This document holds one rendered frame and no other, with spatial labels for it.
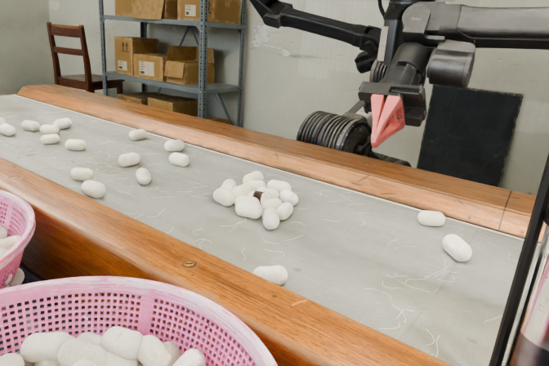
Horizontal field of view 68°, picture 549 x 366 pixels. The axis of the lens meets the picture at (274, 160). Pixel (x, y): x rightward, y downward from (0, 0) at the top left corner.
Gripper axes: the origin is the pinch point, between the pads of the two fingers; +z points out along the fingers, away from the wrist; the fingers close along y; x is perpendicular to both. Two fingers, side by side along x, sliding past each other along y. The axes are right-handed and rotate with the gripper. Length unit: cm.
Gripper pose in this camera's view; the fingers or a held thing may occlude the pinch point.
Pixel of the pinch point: (375, 140)
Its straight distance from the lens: 64.8
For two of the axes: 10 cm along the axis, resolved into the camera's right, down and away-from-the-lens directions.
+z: -4.4, 7.9, -4.3
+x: 3.4, 5.9, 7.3
